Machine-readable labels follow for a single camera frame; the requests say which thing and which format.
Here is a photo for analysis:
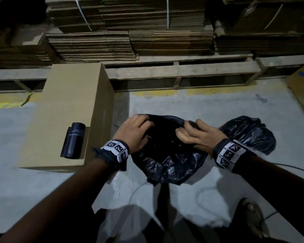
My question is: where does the person's right foot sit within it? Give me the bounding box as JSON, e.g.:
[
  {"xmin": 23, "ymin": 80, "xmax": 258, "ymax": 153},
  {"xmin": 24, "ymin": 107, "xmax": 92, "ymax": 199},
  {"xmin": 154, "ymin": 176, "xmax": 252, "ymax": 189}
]
[{"xmin": 237, "ymin": 198, "xmax": 271, "ymax": 239}]

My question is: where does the person's left forearm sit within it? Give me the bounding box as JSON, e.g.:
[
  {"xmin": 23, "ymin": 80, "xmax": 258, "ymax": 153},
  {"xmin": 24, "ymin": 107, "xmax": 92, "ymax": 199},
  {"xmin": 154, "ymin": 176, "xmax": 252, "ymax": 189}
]
[{"xmin": 0, "ymin": 158, "xmax": 112, "ymax": 243}]

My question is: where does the large plain cardboard box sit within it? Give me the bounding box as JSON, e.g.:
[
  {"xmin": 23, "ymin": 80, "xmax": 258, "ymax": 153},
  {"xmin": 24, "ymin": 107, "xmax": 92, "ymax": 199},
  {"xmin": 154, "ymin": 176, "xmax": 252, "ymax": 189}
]
[{"xmin": 17, "ymin": 62, "xmax": 115, "ymax": 173}]

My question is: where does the person's right hand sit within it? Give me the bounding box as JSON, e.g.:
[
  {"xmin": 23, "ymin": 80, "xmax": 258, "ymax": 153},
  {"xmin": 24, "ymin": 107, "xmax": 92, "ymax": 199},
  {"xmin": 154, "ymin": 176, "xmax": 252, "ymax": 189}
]
[{"xmin": 175, "ymin": 118, "xmax": 228, "ymax": 157}]

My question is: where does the roll of black bags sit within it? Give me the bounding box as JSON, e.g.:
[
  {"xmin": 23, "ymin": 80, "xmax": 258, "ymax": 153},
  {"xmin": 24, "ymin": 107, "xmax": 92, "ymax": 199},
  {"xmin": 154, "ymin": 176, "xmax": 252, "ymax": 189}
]
[{"xmin": 60, "ymin": 122, "xmax": 86, "ymax": 160}]

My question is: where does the stack of flattened cardboard sheets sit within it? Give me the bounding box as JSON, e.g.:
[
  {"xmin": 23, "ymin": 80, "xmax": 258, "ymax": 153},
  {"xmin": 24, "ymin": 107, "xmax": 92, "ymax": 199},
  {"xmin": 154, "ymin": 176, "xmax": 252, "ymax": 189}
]
[
  {"xmin": 128, "ymin": 29, "xmax": 215, "ymax": 56},
  {"xmin": 214, "ymin": 0, "xmax": 304, "ymax": 57},
  {"xmin": 45, "ymin": 31, "xmax": 138, "ymax": 64},
  {"xmin": 0, "ymin": 21, "xmax": 58, "ymax": 69}
]

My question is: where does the person's left hand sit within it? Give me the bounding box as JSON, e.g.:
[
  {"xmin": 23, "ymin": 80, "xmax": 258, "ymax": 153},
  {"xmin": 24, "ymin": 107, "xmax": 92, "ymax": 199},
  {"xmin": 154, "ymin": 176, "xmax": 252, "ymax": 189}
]
[{"xmin": 112, "ymin": 114, "xmax": 155, "ymax": 155}]

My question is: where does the black right camera cable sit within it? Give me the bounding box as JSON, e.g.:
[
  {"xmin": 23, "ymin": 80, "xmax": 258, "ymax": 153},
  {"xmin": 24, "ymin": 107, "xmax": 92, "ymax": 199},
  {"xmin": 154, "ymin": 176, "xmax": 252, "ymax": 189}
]
[{"xmin": 263, "ymin": 163, "xmax": 304, "ymax": 221}]

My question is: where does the person's right forearm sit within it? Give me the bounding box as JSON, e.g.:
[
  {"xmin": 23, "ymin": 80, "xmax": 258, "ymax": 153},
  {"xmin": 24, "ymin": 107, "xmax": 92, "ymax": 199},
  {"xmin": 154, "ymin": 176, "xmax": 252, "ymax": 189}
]
[{"xmin": 233, "ymin": 152, "xmax": 304, "ymax": 243}]

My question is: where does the wooden pallet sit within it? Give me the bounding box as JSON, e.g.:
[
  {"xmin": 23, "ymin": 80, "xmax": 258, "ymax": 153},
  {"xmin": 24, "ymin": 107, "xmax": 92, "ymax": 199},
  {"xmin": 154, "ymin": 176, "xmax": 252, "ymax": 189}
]
[
  {"xmin": 254, "ymin": 54, "xmax": 304, "ymax": 79},
  {"xmin": 0, "ymin": 68, "xmax": 51, "ymax": 94},
  {"xmin": 101, "ymin": 54, "xmax": 263, "ymax": 93}
]

